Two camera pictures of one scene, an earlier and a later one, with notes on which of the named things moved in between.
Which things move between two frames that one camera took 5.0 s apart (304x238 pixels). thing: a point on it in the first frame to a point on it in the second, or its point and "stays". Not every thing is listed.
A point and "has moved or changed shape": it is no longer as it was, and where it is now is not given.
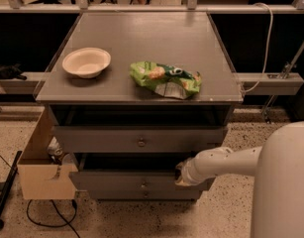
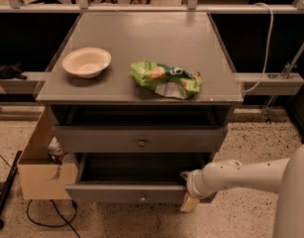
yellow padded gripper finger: x=181 y=166 to x=186 y=175
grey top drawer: x=137 y=139 stays
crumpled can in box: x=54 y=149 stays
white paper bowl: x=86 y=62 stays
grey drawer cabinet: x=132 y=93 stays
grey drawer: x=132 y=172 has moved or changed shape
